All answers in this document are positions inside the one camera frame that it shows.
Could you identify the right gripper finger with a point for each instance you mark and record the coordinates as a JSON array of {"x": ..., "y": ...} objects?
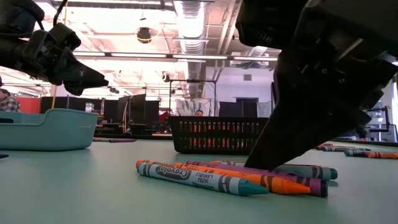
[{"x": 295, "y": 137}]

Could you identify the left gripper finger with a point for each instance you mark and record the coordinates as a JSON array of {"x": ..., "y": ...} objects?
[
  {"x": 81, "y": 74},
  {"x": 76, "y": 89}
]

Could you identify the orange crayon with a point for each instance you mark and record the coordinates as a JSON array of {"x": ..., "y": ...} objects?
[
  {"x": 280, "y": 185},
  {"x": 382, "y": 155},
  {"x": 141, "y": 162},
  {"x": 329, "y": 147}
]

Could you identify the purple crayon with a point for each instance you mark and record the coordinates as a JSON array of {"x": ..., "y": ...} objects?
[
  {"x": 317, "y": 186},
  {"x": 121, "y": 140},
  {"x": 321, "y": 144}
]

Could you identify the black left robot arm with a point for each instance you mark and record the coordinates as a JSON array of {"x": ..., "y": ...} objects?
[{"x": 18, "y": 15}]

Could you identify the black partition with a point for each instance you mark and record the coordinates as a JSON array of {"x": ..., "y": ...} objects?
[{"x": 74, "y": 104}]

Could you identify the red partition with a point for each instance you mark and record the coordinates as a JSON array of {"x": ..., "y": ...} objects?
[{"x": 29, "y": 105}]

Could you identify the person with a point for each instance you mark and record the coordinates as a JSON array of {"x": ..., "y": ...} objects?
[
  {"x": 9, "y": 104},
  {"x": 198, "y": 113}
]

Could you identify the black monitor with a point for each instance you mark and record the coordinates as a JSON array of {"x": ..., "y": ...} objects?
[{"x": 135, "y": 107}]

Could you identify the black cabinet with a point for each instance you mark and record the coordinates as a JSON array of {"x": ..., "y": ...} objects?
[{"x": 239, "y": 109}]

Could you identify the black ceiling speaker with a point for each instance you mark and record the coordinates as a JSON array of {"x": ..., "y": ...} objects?
[
  {"x": 144, "y": 35},
  {"x": 165, "y": 77}
]

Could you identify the black robot stand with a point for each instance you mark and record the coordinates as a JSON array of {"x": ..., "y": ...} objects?
[{"x": 386, "y": 124}]

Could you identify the black plastic basket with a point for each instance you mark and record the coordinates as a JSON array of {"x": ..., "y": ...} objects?
[{"x": 202, "y": 119}]

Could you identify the black metal rig frame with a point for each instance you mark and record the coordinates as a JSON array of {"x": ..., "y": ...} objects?
[{"x": 192, "y": 81}]

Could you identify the silver ventilation duct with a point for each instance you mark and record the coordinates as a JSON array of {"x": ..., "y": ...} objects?
[{"x": 191, "y": 31}]

